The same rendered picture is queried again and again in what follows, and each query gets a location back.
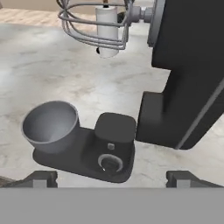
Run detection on black stand mixer head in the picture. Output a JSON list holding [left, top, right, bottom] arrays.
[[135, 0, 224, 151]]

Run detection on white paper towel roll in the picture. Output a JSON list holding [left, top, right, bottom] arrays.
[[94, 3, 121, 59]]

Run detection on grey metal mixing bowl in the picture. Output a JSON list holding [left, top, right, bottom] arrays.
[[21, 100, 81, 155]]

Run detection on black stand mixer base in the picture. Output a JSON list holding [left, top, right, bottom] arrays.
[[31, 112, 137, 184]]

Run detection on grey wire whisk attachment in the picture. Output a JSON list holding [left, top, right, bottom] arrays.
[[57, 0, 154, 52]]

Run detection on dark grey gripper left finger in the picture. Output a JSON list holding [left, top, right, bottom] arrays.
[[3, 170, 59, 189]]

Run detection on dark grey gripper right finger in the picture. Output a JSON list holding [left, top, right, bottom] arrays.
[[165, 170, 223, 189]]

